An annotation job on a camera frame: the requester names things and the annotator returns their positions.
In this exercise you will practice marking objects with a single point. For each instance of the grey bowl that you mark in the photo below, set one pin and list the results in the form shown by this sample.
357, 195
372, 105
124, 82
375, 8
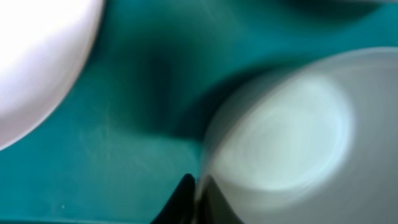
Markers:
316, 144

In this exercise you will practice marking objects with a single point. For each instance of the teal serving tray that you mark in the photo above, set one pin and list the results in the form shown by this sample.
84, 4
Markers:
133, 124

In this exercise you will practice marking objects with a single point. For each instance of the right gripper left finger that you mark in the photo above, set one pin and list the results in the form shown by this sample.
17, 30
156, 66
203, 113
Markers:
179, 208

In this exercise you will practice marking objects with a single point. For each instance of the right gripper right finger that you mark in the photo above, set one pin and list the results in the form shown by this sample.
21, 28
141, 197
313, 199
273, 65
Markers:
212, 207

